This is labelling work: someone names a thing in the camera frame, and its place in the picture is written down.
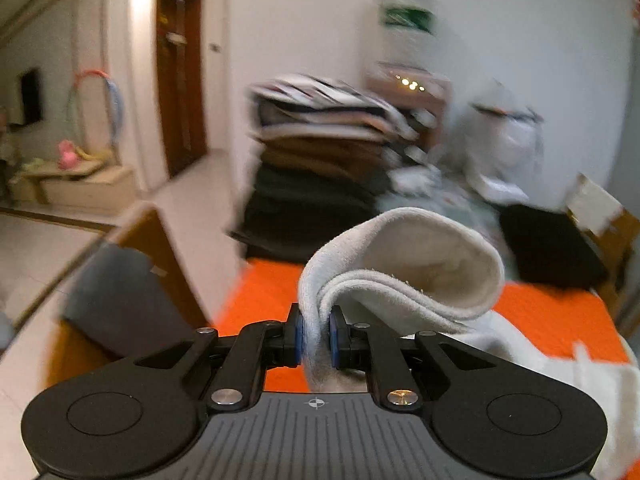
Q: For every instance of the white fleece hoodie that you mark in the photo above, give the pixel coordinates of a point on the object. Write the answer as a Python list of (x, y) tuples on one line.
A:
[(411, 270)]

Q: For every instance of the black fabric storage bag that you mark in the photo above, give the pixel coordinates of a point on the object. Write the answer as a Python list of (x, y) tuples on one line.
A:
[(549, 250)]

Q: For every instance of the wall-mounted black television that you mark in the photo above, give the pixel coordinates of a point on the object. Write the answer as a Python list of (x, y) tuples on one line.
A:
[(31, 97)]

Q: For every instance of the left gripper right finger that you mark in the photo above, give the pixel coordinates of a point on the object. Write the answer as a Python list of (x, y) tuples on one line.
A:
[(375, 351)]

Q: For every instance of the wooden chair with grey garment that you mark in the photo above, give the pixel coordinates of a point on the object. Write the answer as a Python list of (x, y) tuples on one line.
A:
[(132, 297)]

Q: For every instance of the brown wooden door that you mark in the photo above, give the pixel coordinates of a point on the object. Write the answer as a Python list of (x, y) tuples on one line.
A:
[(179, 79)]

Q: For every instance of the low wooden TV cabinet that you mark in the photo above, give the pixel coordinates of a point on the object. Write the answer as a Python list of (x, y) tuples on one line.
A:
[(91, 186)]

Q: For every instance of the orange patterned table mat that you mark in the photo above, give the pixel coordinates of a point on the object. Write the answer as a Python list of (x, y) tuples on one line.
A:
[(571, 329)]

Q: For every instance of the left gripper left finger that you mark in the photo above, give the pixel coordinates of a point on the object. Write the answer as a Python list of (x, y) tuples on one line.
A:
[(261, 357)]

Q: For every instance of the stack of folded clothes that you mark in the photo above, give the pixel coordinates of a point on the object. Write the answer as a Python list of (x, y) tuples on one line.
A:
[(326, 151)]

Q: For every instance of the water dispenser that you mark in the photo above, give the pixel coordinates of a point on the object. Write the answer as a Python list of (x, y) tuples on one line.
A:
[(407, 55)]

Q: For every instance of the pink kettlebell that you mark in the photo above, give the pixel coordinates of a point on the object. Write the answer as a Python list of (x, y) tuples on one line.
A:
[(67, 155)]

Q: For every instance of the white plastic bag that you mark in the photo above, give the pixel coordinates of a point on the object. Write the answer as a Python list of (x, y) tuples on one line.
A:
[(503, 146)]

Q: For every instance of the colourful hula hoop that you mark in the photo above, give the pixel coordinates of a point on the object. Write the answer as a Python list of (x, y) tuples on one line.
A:
[(94, 116)]

